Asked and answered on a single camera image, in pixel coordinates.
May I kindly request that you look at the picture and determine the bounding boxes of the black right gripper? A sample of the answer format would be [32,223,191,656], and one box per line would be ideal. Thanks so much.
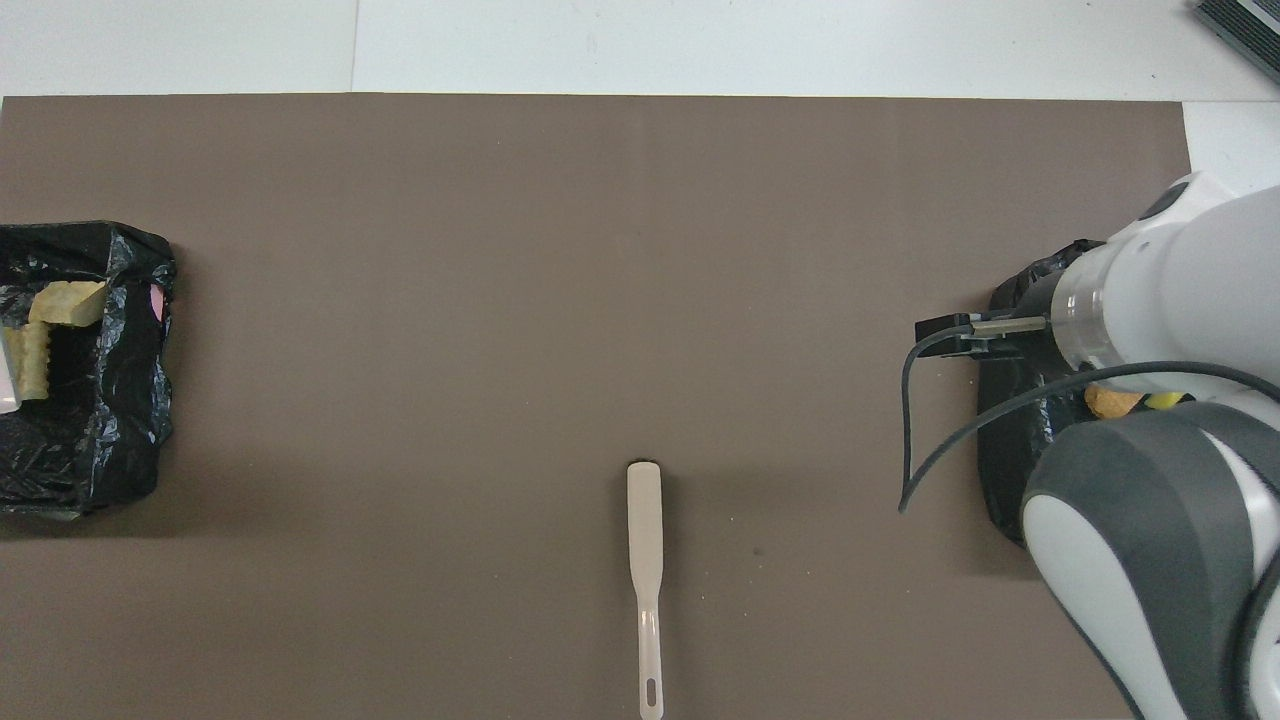
[915,312,1053,362]

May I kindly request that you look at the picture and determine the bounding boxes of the brown foam chunk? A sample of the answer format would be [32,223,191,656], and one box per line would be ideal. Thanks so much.
[1084,387,1143,420]

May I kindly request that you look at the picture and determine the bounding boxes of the beige hand brush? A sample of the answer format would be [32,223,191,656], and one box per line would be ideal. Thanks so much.
[626,461,666,720]

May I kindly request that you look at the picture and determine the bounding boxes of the pale yellow foam chunk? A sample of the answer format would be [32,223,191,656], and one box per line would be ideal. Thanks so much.
[4,324,57,402]
[27,280,109,330]

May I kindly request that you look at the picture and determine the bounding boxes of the beige plastic dustpan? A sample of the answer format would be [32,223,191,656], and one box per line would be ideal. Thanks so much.
[0,322,23,414]

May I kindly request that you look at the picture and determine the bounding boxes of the black bag lined bin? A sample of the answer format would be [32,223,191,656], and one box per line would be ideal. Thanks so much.
[977,238,1111,548]

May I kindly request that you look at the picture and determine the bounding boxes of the black bag bin pink spot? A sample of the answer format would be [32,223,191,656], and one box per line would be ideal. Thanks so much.
[0,220,179,521]

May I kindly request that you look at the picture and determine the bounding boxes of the brown table mat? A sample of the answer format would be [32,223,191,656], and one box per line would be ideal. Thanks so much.
[0,93,1256,720]

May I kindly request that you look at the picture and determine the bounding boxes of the grey ribbed device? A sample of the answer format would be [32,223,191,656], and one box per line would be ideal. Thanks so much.
[1193,0,1280,86]

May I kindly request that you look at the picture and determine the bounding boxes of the right arm gripper cable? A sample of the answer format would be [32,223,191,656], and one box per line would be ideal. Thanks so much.
[897,315,1280,720]

